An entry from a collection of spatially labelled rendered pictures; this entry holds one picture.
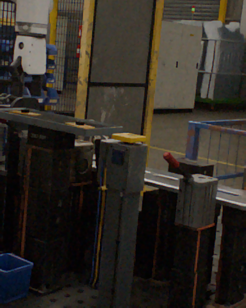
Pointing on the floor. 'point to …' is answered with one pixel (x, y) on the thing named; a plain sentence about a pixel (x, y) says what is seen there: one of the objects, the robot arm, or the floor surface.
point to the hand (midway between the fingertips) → (27, 92)
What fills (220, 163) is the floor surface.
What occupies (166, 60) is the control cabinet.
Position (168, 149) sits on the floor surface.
